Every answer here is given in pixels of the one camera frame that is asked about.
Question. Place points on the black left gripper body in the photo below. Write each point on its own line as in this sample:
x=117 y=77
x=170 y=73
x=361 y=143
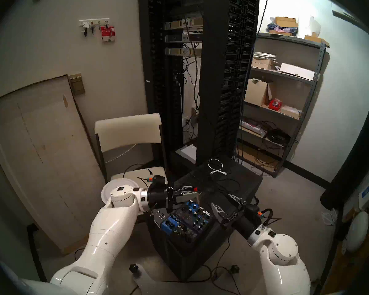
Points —
x=160 y=197

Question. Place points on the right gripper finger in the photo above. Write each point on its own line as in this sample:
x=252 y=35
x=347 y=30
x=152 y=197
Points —
x=241 y=203
x=223 y=216

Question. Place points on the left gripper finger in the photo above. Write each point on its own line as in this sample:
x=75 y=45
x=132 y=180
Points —
x=184 y=189
x=184 y=197

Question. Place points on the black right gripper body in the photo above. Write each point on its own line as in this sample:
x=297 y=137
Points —
x=246 y=220

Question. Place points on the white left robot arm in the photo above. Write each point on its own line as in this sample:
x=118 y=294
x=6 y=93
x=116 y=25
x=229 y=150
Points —
x=110 y=230

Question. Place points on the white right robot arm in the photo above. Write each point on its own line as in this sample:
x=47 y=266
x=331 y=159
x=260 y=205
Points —
x=279 y=254

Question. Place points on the black perforated equipment case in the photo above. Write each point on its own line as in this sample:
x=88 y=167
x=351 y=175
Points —
x=243 y=186

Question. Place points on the blue black audio mixer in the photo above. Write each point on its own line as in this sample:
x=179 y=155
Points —
x=184 y=225

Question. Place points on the grey flat box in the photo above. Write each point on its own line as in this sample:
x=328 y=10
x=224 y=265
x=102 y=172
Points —
x=187 y=153

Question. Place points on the brown cardboard sheet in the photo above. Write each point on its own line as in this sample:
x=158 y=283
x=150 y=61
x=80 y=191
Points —
x=256 y=157

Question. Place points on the black knob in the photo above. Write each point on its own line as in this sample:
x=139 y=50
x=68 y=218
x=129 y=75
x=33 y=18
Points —
x=134 y=268
x=235 y=269

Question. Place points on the white round plate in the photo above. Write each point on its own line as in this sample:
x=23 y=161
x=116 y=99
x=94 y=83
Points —
x=106 y=194

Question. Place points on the white folding chair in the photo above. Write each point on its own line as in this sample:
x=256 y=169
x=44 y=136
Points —
x=126 y=131

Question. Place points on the pink white packaged item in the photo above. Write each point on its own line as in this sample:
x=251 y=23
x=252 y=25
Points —
x=252 y=125

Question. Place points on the white lattice spare finger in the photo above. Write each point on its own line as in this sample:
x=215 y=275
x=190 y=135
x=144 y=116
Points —
x=330 y=217

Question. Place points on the beige flat box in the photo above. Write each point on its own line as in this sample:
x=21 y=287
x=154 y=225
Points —
x=290 y=112

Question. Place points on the small red parts bin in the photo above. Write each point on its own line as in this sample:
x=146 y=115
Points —
x=275 y=104

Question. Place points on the black server rack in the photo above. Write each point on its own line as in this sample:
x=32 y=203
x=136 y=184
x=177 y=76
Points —
x=212 y=82

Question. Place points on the open cardboard box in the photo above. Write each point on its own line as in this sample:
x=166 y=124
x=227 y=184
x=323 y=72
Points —
x=256 y=93

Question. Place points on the tall black column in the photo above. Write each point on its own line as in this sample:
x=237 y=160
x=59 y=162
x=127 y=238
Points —
x=353 y=162

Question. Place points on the beige leaning board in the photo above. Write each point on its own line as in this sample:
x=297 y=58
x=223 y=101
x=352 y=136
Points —
x=40 y=150

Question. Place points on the grey rack mounted unit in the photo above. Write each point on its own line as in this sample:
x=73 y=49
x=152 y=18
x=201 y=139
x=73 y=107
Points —
x=175 y=37
x=175 y=25
x=175 y=51

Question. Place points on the small tan cardboard box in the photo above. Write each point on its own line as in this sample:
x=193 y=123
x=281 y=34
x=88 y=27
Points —
x=263 y=64

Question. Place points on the white flat box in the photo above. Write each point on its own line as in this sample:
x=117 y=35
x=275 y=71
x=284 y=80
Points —
x=298 y=71

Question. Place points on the grey metal shelving unit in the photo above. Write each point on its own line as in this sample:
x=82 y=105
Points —
x=290 y=39

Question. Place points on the pile of pink blue bags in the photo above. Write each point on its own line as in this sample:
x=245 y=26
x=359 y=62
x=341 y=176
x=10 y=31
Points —
x=279 y=30

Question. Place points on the flat cardboard box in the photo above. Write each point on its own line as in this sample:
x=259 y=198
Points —
x=315 y=39

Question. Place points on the key with white tag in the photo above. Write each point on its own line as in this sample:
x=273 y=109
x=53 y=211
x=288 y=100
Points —
x=85 y=28

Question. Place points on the brown cardboard box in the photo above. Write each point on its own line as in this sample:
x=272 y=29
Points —
x=286 y=21

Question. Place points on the white plastic bag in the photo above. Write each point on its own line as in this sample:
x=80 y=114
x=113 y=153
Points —
x=309 y=25

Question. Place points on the wall power outlet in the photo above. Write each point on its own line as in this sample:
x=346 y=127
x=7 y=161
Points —
x=193 y=112

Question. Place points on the beige wall switch plate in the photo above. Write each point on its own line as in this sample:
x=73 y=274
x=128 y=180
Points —
x=77 y=85

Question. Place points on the white wall key rack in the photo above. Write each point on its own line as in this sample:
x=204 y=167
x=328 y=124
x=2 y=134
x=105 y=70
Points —
x=95 y=21

